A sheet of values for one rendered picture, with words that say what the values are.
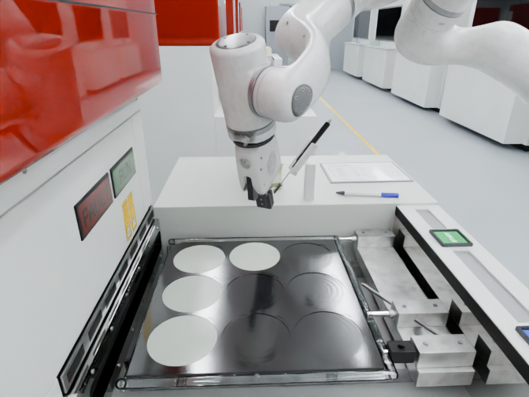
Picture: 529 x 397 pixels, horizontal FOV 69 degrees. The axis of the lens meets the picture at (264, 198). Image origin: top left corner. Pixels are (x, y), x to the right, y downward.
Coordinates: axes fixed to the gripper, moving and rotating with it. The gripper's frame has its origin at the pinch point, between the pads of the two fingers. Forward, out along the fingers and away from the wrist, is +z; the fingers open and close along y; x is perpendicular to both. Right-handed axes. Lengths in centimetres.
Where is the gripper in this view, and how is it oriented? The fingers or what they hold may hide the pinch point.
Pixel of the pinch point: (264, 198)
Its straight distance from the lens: 77.7
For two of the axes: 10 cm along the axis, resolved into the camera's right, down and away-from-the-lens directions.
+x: -9.2, -1.5, 3.5
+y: 3.6, -6.6, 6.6
